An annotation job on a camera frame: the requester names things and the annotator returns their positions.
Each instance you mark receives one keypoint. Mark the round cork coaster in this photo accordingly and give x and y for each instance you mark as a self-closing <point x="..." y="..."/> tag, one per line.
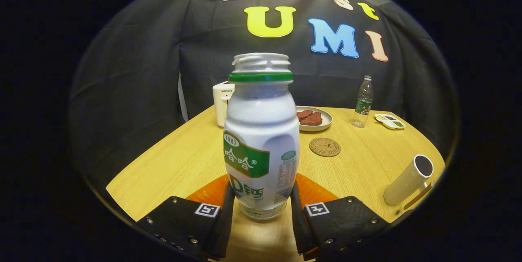
<point x="324" y="147"/>

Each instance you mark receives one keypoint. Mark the white toaster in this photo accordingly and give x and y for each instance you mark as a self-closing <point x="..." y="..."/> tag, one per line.
<point x="220" y="107"/>

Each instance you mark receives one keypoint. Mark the clear plastic water bottle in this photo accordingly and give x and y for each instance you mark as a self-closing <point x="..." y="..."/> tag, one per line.
<point x="362" y="107"/>

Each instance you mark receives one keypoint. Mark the black backdrop cloth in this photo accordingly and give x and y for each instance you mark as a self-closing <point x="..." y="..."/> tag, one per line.
<point x="130" y="74"/>

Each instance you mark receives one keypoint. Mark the white juice bottle green label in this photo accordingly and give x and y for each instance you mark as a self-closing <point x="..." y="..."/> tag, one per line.
<point x="261" y="123"/>

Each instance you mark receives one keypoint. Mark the white divided snack dish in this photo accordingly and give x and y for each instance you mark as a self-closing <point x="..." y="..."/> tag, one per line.
<point x="390" y="122"/>

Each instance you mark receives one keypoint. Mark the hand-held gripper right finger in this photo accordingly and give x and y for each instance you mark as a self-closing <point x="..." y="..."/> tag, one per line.
<point x="299" y="229"/>

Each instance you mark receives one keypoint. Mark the wooden table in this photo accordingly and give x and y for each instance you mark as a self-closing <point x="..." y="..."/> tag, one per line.
<point x="171" y="164"/>

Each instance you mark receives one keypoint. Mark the brown meat slice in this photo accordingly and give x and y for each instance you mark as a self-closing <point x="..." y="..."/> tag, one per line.
<point x="313" y="120"/>
<point x="304" y="114"/>

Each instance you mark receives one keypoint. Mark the white round plate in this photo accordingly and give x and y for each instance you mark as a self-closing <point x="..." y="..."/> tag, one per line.
<point x="326" y="120"/>

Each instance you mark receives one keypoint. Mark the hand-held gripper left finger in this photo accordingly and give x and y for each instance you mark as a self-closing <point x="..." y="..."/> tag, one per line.
<point x="220" y="233"/>

